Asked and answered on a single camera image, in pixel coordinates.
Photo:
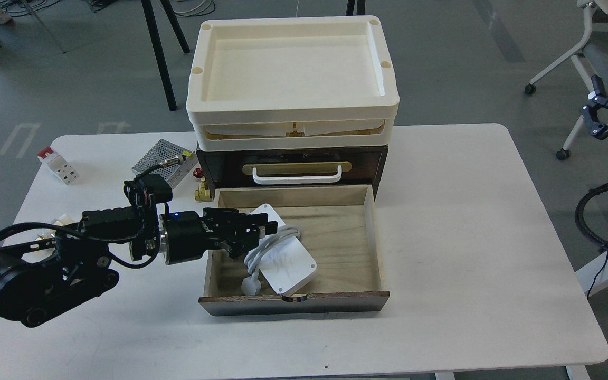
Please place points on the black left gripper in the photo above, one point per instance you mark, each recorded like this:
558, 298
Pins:
186, 236

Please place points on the white plate with charging cable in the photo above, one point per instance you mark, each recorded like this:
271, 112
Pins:
280, 258

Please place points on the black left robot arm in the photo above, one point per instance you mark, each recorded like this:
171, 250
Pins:
46, 270

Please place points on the white office chair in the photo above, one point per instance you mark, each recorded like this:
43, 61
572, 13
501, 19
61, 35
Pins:
590, 58

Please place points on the brass valve red knob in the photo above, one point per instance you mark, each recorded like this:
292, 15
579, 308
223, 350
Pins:
202, 192

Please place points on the open wooden drawer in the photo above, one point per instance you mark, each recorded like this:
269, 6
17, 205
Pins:
339, 232

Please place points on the metal mesh power supply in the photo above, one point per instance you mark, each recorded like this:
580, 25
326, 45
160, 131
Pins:
162, 151

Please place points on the cream plastic stacked tray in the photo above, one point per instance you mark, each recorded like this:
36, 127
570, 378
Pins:
292, 83

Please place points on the brass fitting white caps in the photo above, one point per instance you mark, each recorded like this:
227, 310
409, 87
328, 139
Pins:
53, 224

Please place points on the white circuit breaker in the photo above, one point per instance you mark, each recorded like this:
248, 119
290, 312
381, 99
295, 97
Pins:
58, 165

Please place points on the white drawer handle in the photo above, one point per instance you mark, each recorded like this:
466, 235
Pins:
289, 180

